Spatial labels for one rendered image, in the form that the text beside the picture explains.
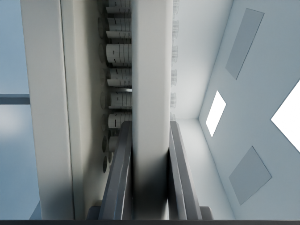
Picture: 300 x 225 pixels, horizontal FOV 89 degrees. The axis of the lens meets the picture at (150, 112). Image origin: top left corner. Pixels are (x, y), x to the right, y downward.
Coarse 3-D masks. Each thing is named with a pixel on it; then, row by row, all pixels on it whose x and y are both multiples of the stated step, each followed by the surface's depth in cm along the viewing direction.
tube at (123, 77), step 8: (104, 72) 11; (112, 72) 11; (120, 72) 11; (128, 72) 11; (176, 72) 11; (104, 80) 11; (112, 80) 11; (120, 80) 11; (128, 80) 11; (176, 80) 11
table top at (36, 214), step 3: (39, 201) 30; (39, 204) 29; (36, 207) 29; (39, 207) 29; (36, 210) 28; (39, 210) 28; (33, 213) 28; (36, 213) 28; (39, 213) 28; (33, 216) 27; (36, 216) 27; (39, 216) 27; (30, 219) 27; (33, 219) 27; (36, 219) 27; (39, 219) 27
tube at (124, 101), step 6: (102, 96) 11; (108, 96) 11; (114, 96) 11; (120, 96) 11; (126, 96) 11; (174, 96) 11; (102, 102) 11; (108, 102) 11; (114, 102) 11; (120, 102) 11; (126, 102) 11; (174, 102) 11
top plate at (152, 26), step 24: (144, 0) 7; (168, 0) 7; (144, 24) 7; (168, 24) 7; (144, 48) 7; (168, 48) 7; (144, 72) 7; (168, 72) 8; (144, 96) 8; (168, 96) 8; (144, 120) 8; (168, 120) 8; (144, 144) 8; (168, 144) 8; (144, 168) 8; (144, 192) 8; (144, 216) 8
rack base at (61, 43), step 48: (48, 0) 7; (96, 0) 10; (48, 48) 7; (96, 48) 10; (48, 96) 7; (96, 96) 10; (48, 144) 8; (96, 144) 10; (48, 192) 8; (96, 192) 10
